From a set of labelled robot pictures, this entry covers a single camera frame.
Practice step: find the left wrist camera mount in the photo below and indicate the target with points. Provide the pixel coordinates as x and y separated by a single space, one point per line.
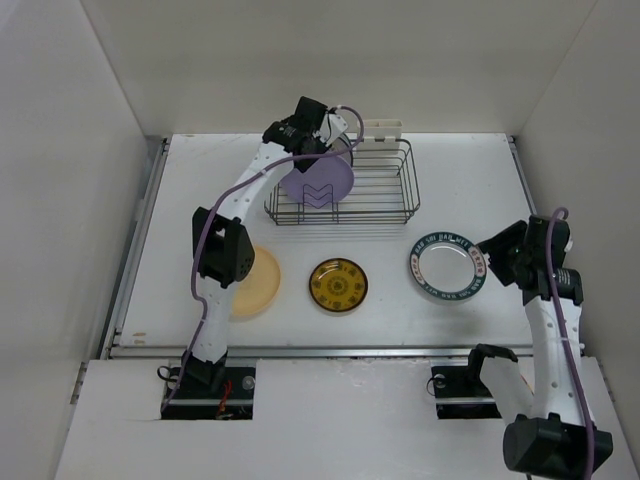
335 125

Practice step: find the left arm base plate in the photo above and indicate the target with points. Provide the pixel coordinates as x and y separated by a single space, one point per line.
231 399

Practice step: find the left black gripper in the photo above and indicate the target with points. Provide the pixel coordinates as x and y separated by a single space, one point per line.
321 146

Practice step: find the white plate blue rim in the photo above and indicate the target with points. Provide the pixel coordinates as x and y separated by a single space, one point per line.
447 268

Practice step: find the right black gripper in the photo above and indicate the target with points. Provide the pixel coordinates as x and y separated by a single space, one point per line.
512 235

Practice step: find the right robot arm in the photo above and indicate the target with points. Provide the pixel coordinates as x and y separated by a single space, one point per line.
550 430

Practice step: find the purple plastic plate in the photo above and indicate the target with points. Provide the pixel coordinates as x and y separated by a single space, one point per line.
327 181

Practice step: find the small yellow patterned plate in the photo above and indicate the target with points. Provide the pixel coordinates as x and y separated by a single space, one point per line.
338 286

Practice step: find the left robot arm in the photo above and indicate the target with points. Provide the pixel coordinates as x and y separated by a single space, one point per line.
223 253

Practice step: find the white utensil holder cup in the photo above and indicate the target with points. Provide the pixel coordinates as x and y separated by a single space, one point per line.
382 132

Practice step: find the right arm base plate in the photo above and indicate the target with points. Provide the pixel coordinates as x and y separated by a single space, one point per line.
458 397

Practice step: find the grey rimmed patterned plate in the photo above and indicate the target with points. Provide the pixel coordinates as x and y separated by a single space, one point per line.
342 146

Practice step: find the beige plastic plate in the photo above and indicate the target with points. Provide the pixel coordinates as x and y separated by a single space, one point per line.
259 289

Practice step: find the wire dish rack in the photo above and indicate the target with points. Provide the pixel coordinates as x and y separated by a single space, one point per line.
385 191

